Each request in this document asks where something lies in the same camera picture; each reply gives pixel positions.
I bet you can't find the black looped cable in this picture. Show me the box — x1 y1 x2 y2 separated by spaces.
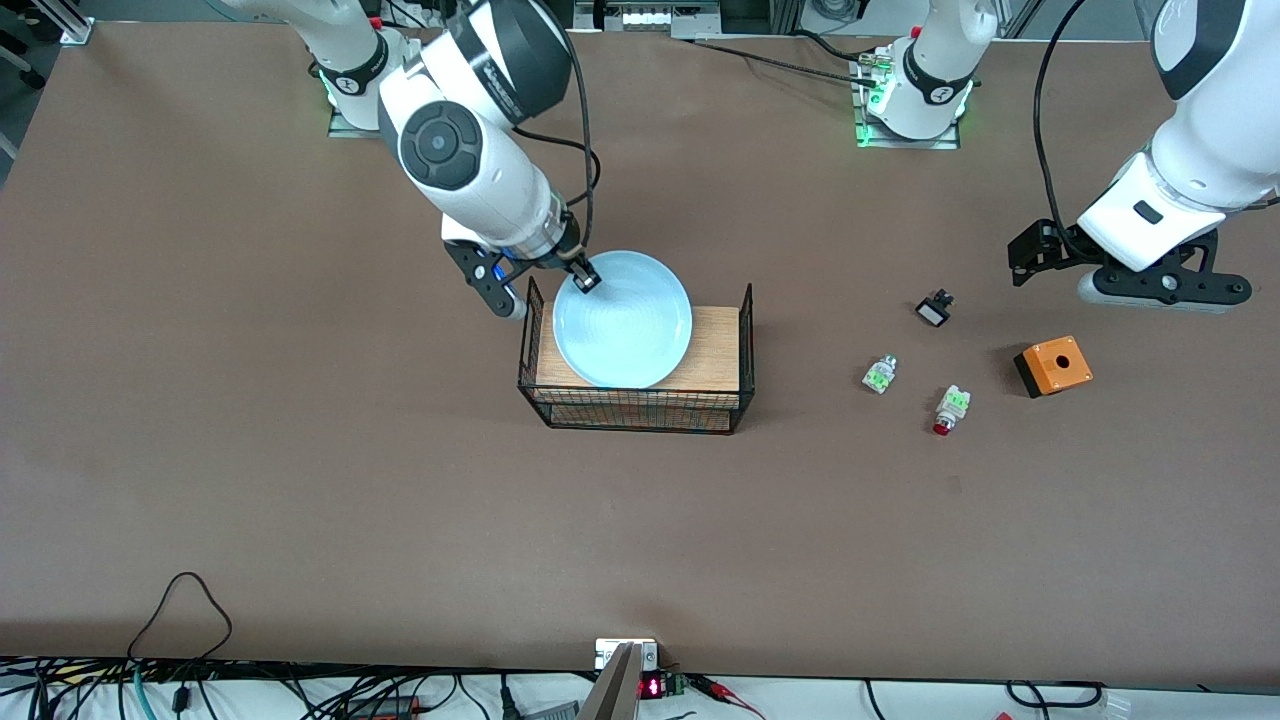
127 571 234 663

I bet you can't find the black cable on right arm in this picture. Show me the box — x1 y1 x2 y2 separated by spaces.
510 0 601 251

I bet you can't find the black wire mesh basket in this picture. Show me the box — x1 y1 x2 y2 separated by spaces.
517 277 756 436

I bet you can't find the white power strip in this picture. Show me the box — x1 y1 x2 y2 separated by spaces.
620 0 721 31

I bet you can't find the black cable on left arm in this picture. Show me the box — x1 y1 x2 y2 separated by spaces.
1034 0 1096 263

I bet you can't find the grey camera mount pole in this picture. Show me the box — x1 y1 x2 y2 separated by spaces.
578 643 641 720

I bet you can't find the orange button enclosure box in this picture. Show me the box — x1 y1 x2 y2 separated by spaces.
1013 336 1094 399

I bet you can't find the red clip lead wire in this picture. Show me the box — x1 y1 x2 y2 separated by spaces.
690 675 766 720

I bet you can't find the long black table cable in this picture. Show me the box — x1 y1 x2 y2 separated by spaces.
690 38 881 87

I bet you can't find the aluminium frame profile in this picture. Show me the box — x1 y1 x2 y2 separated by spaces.
35 0 96 46

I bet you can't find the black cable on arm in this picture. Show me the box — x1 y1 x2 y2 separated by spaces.
1034 0 1096 263
510 0 601 251

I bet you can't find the silver metal bracket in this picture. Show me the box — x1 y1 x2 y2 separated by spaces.
594 638 661 673

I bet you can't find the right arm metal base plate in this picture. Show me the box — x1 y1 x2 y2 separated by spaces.
328 85 401 138

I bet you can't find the wooden board basket bottom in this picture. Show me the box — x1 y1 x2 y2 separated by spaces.
535 305 743 396

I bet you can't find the short black table cable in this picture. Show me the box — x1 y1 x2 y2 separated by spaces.
793 28 866 65

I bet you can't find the light blue round plate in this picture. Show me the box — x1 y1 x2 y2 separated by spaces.
552 250 694 390

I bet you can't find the red push button switch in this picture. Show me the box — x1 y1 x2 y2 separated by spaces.
933 385 972 436

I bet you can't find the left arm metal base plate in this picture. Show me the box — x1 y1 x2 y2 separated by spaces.
853 50 963 151

